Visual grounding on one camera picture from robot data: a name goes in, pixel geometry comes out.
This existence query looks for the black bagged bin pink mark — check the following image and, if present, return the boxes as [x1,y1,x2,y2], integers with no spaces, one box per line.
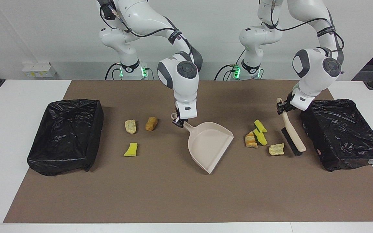
[300,99,373,172]

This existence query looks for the beige brush with black bristles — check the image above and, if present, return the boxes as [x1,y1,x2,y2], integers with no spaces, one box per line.
[277,98,307,156]

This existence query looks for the striped brown bread piece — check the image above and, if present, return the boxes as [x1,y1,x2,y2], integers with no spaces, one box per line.
[245,131,258,149]

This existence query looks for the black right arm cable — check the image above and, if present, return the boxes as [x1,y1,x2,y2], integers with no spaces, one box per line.
[100,0,194,57]

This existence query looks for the beige plastic dustpan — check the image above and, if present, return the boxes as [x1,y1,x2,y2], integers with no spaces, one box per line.
[171,113,234,174]

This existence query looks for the black base cable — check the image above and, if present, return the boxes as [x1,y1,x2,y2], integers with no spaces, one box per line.
[105,62,121,80]
[214,49,247,81]

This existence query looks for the white wall socket box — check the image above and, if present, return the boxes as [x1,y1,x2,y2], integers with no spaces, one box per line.
[22,62,58,78]

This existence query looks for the pale crinkled bread piece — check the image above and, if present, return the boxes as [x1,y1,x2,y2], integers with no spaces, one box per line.
[125,119,137,134]
[269,143,285,156]

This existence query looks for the black left base cable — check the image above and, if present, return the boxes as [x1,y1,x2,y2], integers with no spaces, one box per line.
[214,49,247,81]

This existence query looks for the black right base cable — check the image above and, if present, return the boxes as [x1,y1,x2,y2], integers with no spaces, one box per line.
[105,62,121,80]

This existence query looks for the brown bread nugget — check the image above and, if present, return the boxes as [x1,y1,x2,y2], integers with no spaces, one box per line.
[145,116,158,131]

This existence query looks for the brown table mat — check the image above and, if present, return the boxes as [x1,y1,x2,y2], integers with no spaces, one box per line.
[4,80,373,224]

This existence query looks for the yellow green sponge piece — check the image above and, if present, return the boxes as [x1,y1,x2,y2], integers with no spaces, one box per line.
[254,120,268,133]

